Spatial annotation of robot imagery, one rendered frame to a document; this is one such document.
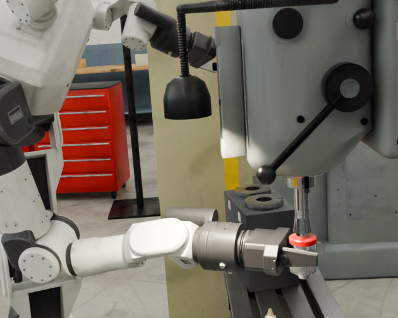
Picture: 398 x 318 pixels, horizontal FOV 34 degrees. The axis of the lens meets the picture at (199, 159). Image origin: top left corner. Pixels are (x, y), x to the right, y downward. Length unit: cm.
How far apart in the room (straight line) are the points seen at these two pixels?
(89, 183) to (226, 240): 468
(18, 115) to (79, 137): 450
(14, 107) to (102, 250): 30
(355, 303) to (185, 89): 279
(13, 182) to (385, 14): 69
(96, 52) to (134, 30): 856
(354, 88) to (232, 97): 20
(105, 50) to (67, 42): 884
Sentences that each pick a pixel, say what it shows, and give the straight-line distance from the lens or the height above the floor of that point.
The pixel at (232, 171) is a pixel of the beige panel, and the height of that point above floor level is 88.
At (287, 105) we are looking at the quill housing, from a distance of 96.
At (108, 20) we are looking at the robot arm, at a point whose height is 157.
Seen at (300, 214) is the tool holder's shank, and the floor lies 123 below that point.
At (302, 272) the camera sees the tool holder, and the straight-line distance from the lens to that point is 112.
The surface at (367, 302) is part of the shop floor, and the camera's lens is 364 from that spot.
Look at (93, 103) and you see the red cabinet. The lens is 559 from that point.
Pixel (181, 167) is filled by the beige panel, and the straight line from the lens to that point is 283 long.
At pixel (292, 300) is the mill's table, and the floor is 94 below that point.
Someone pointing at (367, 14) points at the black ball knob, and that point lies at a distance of 94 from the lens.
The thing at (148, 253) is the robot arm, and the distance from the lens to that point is 115.
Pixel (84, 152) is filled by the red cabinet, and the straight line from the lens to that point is 570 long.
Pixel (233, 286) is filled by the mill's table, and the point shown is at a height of 94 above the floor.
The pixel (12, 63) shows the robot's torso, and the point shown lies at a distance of 122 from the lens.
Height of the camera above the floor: 157
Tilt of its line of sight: 13 degrees down
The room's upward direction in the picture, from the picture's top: 4 degrees counter-clockwise
